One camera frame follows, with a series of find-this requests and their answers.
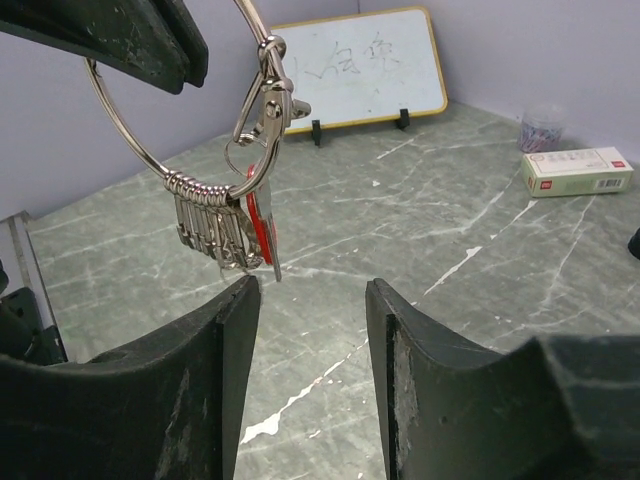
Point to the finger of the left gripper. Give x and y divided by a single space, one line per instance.
157 42

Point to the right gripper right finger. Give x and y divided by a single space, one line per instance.
557 407

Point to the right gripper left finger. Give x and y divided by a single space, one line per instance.
168 405

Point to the large metal keyring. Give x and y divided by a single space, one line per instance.
214 219

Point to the red key tag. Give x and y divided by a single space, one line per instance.
258 223

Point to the red black stamp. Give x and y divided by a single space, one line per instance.
633 245

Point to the left whiteboard stand foot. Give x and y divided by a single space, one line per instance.
316 132

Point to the whiteboard stand foot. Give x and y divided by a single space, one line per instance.
403 121
316 132

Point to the small white green box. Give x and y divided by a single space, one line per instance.
589 171

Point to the right whiteboard stand foot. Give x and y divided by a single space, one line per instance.
403 121

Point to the clear plastic cup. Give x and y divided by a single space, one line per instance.
541 128

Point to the small whiteboard yellow frame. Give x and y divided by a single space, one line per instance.
364 68

